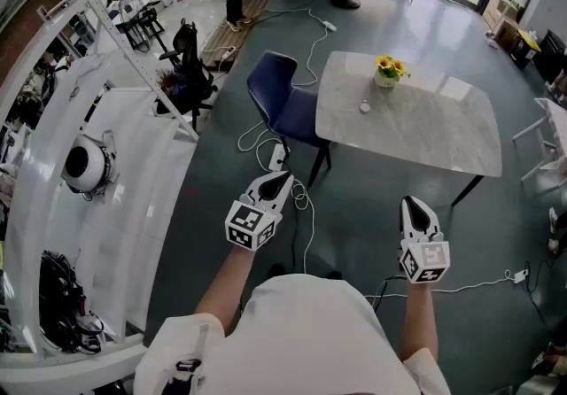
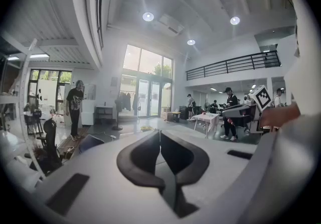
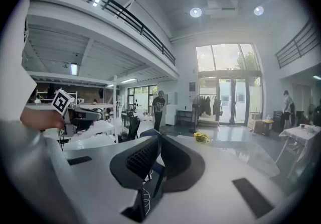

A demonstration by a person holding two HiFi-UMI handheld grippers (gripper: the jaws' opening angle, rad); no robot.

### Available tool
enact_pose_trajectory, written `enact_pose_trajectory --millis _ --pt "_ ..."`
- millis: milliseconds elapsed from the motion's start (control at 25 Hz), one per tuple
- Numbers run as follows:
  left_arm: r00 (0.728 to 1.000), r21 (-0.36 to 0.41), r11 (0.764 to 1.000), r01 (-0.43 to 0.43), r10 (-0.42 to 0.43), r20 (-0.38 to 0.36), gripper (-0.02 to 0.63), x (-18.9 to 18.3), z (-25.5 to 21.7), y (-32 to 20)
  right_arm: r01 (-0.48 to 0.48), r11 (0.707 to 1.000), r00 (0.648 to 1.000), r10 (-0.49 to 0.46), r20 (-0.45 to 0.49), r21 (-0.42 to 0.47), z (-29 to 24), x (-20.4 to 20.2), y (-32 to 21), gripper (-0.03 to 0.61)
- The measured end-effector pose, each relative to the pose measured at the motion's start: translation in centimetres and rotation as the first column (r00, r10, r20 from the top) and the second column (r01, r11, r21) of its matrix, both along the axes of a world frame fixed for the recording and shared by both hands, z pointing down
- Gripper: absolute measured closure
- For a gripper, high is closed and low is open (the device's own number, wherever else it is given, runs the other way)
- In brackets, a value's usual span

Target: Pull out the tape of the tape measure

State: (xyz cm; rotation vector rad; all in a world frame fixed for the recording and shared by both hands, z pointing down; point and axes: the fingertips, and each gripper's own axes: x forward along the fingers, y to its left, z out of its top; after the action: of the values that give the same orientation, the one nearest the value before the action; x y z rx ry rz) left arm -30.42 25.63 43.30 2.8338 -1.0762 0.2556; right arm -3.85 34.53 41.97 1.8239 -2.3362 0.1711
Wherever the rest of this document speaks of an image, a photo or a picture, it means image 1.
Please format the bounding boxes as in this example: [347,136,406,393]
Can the white side chair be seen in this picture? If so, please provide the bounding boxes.
[512,97,567,195]

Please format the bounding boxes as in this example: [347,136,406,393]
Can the wooden platform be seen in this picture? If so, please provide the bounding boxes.
[198,0,276,72]

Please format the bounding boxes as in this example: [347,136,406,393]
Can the black wire cage fan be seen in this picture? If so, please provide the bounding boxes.
[116,0,155,53]

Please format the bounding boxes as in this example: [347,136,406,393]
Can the black floor cable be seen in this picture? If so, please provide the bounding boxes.
[524,259,550,328]

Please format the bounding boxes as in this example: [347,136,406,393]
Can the person's white shirt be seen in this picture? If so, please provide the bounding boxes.
[132,273,453,395]

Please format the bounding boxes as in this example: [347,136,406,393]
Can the white round robot head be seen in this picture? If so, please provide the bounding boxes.
[60,129,120,202]

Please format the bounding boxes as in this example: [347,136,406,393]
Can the person's left forearm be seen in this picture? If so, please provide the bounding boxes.
[194,244,256,337]

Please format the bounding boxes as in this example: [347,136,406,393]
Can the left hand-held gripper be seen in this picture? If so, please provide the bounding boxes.
[224,171,295,252]

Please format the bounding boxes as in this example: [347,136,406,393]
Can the long white power cable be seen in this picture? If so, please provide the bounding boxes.
[264,6,331,89]

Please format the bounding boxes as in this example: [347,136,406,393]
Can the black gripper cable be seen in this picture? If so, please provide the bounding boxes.
[365,274,407,313]

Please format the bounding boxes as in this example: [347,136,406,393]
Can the white metal shelf rack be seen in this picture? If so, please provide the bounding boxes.
[0,0,200,395]

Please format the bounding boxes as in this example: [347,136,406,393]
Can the black cable bundle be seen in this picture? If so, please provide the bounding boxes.
[38,250,105,355]

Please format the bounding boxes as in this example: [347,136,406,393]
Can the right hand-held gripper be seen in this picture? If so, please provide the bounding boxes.
[398,195,451,284]

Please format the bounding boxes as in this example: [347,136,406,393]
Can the person's right forearm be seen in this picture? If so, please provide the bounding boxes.
[403,280,439,361]

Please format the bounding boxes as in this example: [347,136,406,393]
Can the coiled white cable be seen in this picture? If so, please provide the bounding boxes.
[237,118,316,275]

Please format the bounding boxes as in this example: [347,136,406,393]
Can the white shoulder strap black buckle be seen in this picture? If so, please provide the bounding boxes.
[175,324,209,395]

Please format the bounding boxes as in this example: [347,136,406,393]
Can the potted yellow sunflowers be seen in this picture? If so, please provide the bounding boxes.
[373,54,412,89]

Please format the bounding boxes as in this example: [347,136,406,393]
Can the blue upholstered chair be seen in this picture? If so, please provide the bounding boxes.
[246,50,332,189]

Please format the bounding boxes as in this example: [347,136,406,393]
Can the white adapter cable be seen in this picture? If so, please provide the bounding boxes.
[365,268,517,299]

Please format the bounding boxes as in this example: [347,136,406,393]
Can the cardboard box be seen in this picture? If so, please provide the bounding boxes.
[482,0,524,47]

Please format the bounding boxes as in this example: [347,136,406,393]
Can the black office chair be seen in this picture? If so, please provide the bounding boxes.
[158,19,219,133]

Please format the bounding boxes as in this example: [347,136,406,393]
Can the black bin yellow lid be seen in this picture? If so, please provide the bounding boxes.
[509,28,542,70]

